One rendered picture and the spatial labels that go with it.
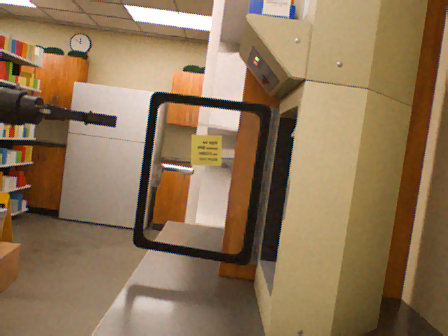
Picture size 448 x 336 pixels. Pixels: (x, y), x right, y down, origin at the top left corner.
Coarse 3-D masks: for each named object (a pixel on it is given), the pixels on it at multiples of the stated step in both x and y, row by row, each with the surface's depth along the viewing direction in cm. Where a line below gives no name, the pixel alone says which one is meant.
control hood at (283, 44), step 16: (256, 16) 74; (256, 32) 75; (272, 32) 75; (288, 32) 75; (304, 32) 75; (240, 48) 99; (256, 48) 83; (272, 48) 75; (288, 48) 75; (304, 48) 75; (272, 64) 80; (288, 64) 75; (304, 64) 75; (288, 80) 79; (272, 96) 105
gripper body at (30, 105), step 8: (24, 96) 111; (32, 96) 111; (24, 104) 109; (32, 104) 110; (40, 104) 113; (24, 112) 110; (32, 112) 110; (40, 112) 109; (24, 120) 111; (32, 120) 111; (40, 120) 114
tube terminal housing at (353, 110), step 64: (320, 0) 74; (384, 0) 75; (320, 64) 75; (384, 64) 78; (320, 128) 75; (384, 128) 82; (320, 192) 76; (384, 192) 85; (320, 256) 77; (384, 256) 89; (320, 320) 77
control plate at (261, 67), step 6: (252, 48) 86; (252, 54) 90; (258, 54) 85; (252, 60) 94; (252, 66) 99; (258, 66) 93; (264, 66) 87; (258, 72) 98; (264, 72) 92; (270, 72) 86; (258, 78) 103; (270, 78) 90; (276, 78) 85; (270, 84) 95; (276, 84) 90; (270, 90) 100
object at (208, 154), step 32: (160, 128) 110; (192, 128) 109; (224, 128) 108; (256, 128) 107; (160, 160) 110; (192, 160) 109; (224, 160) 108; (160, 192) 110; (192, 192) 109; (224, 192) 108; (160, 224) 111; (192, 224) 109; (224, 224) 108
